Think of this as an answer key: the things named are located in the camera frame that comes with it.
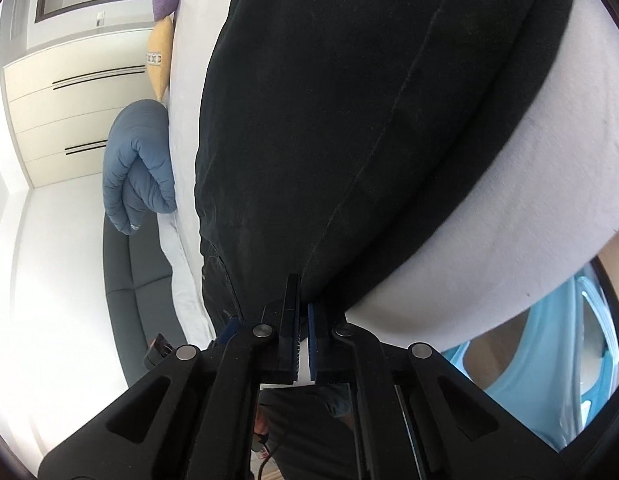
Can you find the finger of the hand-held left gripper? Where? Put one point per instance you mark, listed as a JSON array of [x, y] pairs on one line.
[[158, 352], [228, 331]]

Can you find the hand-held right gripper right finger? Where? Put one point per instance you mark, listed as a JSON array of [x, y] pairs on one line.
[[313, 340]]

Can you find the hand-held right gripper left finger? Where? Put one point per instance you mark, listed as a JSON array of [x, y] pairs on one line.
[[289, 330]]

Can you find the black denim pants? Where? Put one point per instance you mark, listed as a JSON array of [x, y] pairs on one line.
[[339, 110]]

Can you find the grey padded headboard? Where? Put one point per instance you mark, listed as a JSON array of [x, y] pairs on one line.
[[134, 300]]

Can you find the white towel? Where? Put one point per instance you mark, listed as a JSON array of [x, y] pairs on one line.
[[187, 280]]

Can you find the rolled blue quilt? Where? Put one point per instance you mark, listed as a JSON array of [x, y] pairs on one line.
[[134, 160]]

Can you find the light blue plastic stool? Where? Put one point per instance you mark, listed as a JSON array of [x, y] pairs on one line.
[[534, 360]]

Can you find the cream wardrobe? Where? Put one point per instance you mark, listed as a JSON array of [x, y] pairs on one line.
[[64, 120]]

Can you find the bed with white sheet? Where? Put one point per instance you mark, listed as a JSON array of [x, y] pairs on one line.
[[539, 200]]

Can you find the yellow pillow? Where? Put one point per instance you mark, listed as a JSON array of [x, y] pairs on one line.
[[159, 70]]

